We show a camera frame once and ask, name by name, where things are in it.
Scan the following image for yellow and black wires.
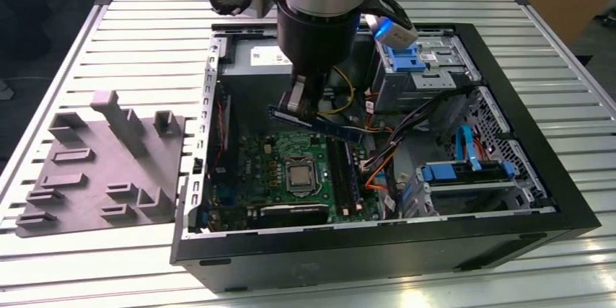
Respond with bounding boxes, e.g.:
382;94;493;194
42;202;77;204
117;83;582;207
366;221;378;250
315;66;357;118

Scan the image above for orange wires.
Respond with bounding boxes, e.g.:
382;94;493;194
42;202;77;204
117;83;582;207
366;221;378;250
362;156;398;192

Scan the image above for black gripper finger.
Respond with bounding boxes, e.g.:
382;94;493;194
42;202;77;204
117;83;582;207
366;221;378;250
306;69;333;122
277;74;309;118

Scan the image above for black graphics card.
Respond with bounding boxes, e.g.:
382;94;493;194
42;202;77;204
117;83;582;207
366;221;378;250
247;202;330;229

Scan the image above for silver CPU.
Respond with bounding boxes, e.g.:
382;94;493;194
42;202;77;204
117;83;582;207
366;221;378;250
286;165;313;185

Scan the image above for blue drive latch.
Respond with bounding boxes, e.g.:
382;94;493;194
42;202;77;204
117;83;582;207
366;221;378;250
386;45;427;74

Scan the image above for green motherboard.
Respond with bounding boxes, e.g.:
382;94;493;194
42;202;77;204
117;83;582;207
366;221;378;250
203;131;385;232

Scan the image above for CPU socket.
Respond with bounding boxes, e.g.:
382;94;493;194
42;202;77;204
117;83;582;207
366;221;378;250
282;155;322;199

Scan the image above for blue flat data wire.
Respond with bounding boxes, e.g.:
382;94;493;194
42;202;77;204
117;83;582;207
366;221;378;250
454;124;483;172

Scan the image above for thin red wire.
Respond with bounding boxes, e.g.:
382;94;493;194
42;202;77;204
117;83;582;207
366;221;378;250
214;97;230;164

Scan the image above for black RAM slot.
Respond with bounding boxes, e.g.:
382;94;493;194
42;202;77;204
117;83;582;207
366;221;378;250
326;141;341;215

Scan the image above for black wire bundle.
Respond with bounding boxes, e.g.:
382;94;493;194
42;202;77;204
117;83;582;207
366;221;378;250
359;86;475;172

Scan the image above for grey power supply unit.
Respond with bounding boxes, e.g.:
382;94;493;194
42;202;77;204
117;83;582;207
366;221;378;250
218;35;318;136

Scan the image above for grey stand foot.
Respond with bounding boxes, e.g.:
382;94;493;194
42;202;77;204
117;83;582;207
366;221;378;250
0;77;15;102

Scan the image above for grey parts rack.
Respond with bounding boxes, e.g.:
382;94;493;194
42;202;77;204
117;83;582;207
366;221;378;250
13;89;189;239

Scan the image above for RAM stick with label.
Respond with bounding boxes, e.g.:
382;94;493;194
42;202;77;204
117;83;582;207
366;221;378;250
267;104;365;143

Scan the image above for black PC case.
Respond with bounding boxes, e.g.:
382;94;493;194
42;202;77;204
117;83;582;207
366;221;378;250
167;22;602;293

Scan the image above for RAM stick black chips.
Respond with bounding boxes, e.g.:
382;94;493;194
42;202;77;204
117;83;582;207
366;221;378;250
335;140;361;214

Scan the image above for metal drive cage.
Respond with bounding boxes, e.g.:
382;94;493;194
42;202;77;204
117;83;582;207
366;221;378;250
371;32;482;114

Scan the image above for metal disk bay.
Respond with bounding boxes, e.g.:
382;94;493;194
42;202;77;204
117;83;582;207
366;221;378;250
415;177;534;215

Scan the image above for hard disk in blue carrier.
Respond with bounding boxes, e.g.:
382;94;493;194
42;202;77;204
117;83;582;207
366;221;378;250
415;162;518;188

